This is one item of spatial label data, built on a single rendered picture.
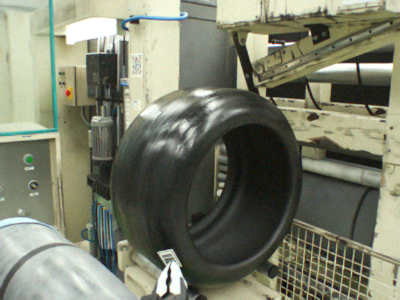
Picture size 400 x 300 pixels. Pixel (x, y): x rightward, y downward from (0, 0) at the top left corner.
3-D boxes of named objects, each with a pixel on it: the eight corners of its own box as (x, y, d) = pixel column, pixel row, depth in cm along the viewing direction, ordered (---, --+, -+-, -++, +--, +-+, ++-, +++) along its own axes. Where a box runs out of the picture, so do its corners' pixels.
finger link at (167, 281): (169, 271, 96) (167, 307, 89) (158, 261, 92) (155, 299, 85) (180, 269, 95) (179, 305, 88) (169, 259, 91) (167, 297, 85)
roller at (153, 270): (130, 262, 124) (130, 249, 124) (142, 258, 127) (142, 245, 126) (194, 314, 97) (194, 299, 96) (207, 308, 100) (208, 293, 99)
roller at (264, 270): (199, 241, 141) (199, 230, 140) (208, 238, 144) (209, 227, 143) (269, 281, 114) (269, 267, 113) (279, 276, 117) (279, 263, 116)
